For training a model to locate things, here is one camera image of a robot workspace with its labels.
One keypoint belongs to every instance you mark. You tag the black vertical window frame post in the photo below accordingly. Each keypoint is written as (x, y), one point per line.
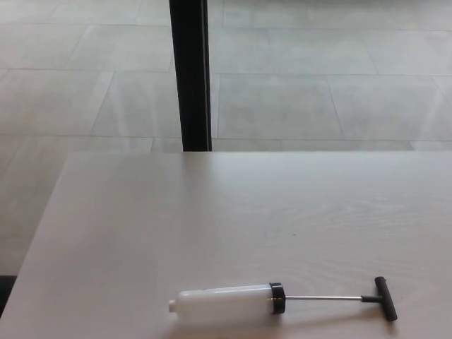
(189, 70)

